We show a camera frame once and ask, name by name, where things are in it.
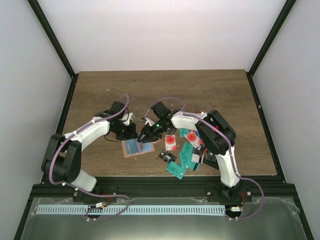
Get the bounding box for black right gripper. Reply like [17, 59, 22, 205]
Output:
[137, 119, 167, 144]

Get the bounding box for teal VIP card small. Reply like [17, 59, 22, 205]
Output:
[166, 161, 187, 180]

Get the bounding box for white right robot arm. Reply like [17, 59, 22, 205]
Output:
[138, 100, 241, 202]

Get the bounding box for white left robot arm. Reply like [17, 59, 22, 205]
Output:
[41, 101, 138, 202]

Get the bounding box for white red circle card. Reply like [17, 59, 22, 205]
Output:
[184, 131, 203, 148]
[165, 135, 177, 151]

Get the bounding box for black VIP card lower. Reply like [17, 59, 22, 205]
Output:
[158, 149, 177, 164]

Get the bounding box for teal card large right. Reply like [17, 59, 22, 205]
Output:
[179, 142, 199, 172]

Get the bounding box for white red circle card lower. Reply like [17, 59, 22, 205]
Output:
[184, 131, 203, 148]

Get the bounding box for black card right bottom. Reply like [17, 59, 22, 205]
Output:
[202, 155, 220, 170]

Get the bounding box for grey metal tray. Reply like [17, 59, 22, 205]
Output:
[22, 197, 306, 240]

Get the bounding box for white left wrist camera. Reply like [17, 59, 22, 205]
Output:
[122, 112, 135, 126]

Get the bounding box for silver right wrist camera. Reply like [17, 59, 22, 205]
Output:
[141, 117, 155, 127]

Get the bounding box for white slotted cable duct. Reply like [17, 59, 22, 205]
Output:
[36, 204, 226, 216]

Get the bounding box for black aluminium frame rail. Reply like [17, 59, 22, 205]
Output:
[14, 71, 314, 240]

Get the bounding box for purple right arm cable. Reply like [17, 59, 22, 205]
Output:
[144, 97, 265, 221]

